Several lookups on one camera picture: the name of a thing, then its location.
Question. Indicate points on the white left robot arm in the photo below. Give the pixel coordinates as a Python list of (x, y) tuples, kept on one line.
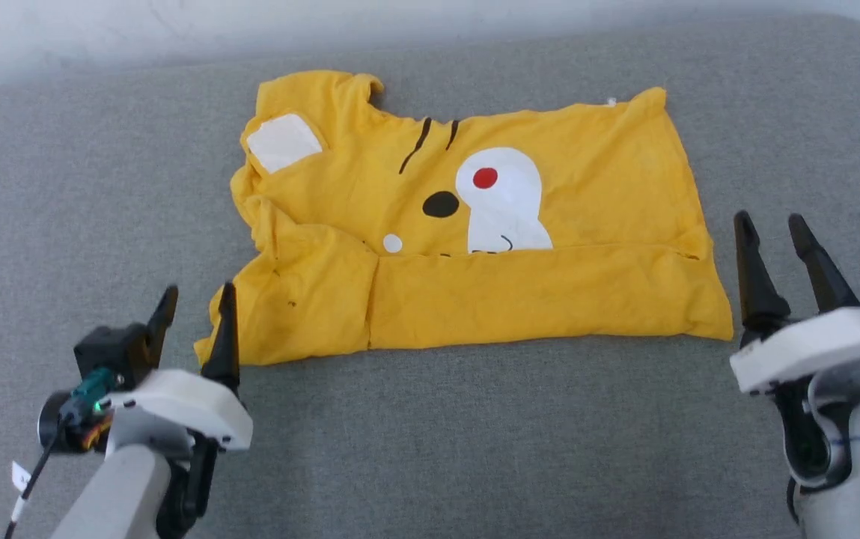
[(119, 498)]

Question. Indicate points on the yellow bear print t-shirt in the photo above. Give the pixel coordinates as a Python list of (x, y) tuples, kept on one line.
[(474, 247)]

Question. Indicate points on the grey fabric sofa cushion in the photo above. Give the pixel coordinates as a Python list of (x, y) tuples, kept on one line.
[(430, 434)]

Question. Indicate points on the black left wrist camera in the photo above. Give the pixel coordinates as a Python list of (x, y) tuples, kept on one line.
[(104, 359)]

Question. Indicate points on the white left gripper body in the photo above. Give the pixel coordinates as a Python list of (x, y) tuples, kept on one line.
[(183, 408)]

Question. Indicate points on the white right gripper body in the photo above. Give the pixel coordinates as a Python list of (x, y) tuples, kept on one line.
[(819, 348)]

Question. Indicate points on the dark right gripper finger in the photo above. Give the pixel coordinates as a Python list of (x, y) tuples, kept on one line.
[(757, 277), (822, 269)]

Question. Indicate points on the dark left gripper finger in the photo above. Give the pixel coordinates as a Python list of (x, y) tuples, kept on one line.
[(162, 322), (224, 337)]

